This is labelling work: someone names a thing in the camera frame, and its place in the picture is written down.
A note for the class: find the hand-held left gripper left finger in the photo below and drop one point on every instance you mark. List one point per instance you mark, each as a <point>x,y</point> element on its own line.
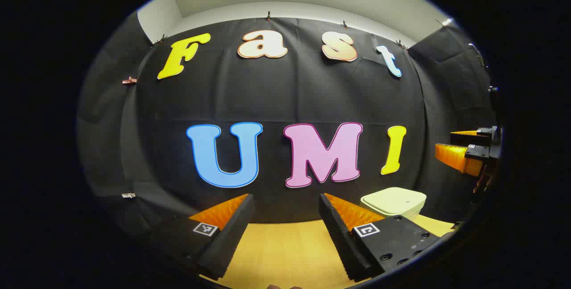
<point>227,244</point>

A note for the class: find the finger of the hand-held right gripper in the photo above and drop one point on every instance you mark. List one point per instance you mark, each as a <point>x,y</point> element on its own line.
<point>468,138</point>
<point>459,157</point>

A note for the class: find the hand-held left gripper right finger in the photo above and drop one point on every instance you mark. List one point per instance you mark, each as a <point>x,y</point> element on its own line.
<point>341,244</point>

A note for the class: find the light green desktop garbage bin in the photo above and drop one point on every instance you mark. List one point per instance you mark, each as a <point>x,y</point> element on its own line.
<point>392,200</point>

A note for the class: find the wooden desktop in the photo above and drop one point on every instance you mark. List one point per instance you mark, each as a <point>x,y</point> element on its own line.
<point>285,253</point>

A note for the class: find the silver backdrop clip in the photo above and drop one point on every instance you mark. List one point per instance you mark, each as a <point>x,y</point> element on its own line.
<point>128,195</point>

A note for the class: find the black backdrop cloth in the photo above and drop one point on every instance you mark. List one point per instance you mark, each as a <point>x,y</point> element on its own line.
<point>276,97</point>

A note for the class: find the copper backdrop clip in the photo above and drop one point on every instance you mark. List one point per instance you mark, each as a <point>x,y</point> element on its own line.
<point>129,80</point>

